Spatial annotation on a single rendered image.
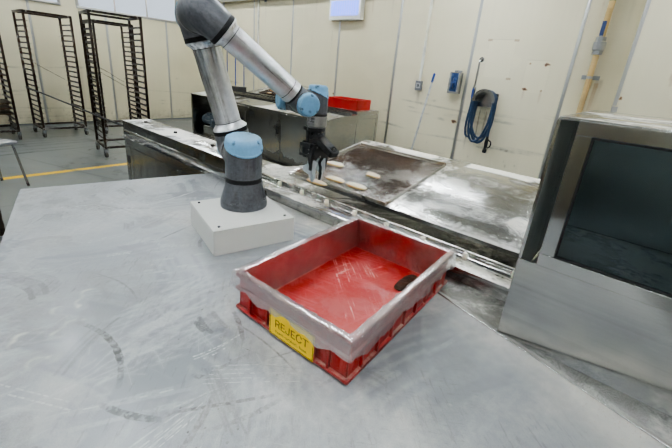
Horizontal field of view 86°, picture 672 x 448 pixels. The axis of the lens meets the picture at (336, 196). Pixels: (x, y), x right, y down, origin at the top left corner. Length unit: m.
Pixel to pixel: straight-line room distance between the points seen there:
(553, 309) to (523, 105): 4.08
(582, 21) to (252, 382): 4.58
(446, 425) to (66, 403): 0.60
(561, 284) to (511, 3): 4.38
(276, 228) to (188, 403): 0.58
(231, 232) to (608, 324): 0.89
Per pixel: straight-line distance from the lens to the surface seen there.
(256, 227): 1.10
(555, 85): 4.78
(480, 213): 1.37
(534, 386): 0.85
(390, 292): 0.96
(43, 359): 0.87
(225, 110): 1.25
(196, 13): 1.13
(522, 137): 4.85
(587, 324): 0.88
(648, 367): 0.90
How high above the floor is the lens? 1.35
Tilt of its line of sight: 19 degrees down
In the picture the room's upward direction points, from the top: 5 degrees clockwise
